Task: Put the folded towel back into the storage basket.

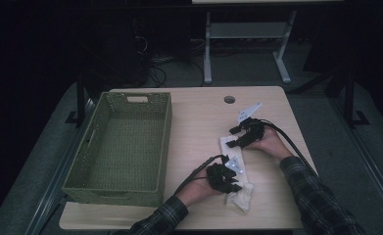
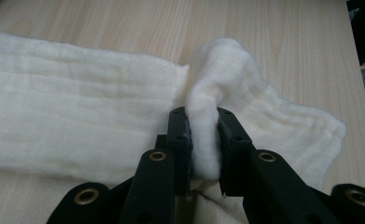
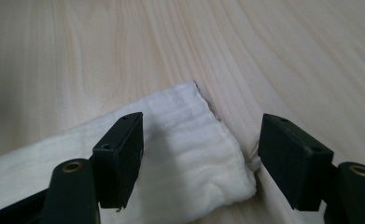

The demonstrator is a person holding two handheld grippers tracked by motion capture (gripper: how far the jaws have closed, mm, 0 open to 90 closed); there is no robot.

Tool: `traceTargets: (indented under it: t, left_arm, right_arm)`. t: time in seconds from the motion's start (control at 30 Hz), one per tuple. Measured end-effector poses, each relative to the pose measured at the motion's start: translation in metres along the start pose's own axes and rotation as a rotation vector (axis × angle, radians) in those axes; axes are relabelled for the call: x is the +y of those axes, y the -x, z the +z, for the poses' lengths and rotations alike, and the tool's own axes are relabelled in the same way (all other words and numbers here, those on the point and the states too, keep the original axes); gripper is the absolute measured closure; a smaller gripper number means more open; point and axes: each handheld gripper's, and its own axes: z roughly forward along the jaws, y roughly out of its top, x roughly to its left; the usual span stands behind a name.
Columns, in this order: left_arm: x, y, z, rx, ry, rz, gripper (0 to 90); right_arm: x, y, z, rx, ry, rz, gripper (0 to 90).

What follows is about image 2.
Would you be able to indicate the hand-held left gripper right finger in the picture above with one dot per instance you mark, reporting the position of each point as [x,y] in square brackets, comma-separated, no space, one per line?
[234,155]

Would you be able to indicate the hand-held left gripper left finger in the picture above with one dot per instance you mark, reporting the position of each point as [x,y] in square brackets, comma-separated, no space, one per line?
[178,146]

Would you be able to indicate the cream bear print cloth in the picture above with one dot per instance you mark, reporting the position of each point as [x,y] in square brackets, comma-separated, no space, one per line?
[77,109]

